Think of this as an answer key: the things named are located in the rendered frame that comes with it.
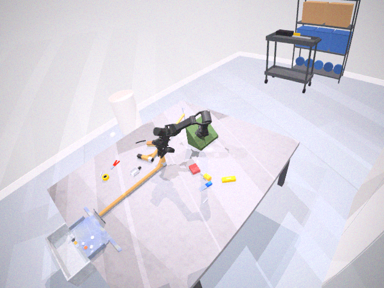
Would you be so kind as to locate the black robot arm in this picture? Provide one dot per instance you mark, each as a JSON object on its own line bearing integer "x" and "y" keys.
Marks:
{"x": 175, "y": 129}

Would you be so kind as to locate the long yellow pole with dark tip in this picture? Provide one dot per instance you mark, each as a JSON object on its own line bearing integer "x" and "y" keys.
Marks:
{"x": 150, "y": 157}

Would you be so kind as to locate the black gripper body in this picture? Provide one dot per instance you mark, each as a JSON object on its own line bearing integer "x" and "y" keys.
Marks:
{"x": 167, "y": 149}

